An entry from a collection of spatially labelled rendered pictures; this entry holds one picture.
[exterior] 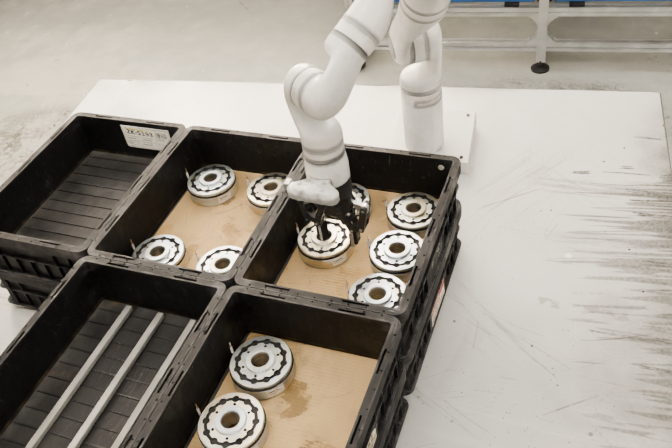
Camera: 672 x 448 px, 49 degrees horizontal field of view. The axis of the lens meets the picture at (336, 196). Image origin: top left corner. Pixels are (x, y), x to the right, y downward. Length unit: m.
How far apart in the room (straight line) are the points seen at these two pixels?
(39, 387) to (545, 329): 0.89
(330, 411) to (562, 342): 0.46
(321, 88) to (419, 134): 0.62
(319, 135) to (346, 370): 0.38
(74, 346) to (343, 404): 0.50
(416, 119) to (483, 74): 1.74
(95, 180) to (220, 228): 0.37
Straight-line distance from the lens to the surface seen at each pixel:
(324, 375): 1.22
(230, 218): 1.52
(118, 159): 1.79
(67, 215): 1.68
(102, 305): 1.45
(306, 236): 1.39
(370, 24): 1.15
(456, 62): 3.49
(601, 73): 3.41
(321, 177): 1.22
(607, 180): 1.74
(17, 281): 1.63
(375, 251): 1.34
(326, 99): 1.12
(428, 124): 1.68
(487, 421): 1.31
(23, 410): 1.36
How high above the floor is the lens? 1.81
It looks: 41 degrees down
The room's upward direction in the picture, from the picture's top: 10 degrees counter-clockwise
